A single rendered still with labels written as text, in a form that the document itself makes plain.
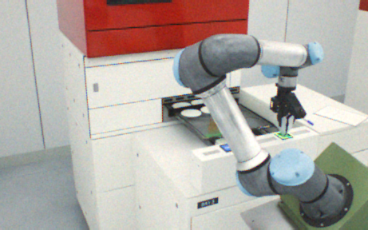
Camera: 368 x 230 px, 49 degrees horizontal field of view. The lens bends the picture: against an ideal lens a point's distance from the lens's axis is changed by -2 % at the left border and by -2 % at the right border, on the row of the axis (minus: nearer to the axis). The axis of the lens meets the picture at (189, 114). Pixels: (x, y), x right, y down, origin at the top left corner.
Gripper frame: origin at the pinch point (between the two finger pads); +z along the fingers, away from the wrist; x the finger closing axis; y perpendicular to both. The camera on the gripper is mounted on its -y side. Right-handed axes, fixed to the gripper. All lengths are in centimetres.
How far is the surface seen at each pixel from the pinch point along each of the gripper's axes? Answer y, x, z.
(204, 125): 35.2, 18.0, 7.5
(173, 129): 53, 26, 15
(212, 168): -4.0, 35.5, 5.5
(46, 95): 207, 69, 42
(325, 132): -3.8, -18.3, 1.6
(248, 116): 35.6, -6.4, 7.4
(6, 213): 139, 112, 98
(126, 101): 59, 48, -1
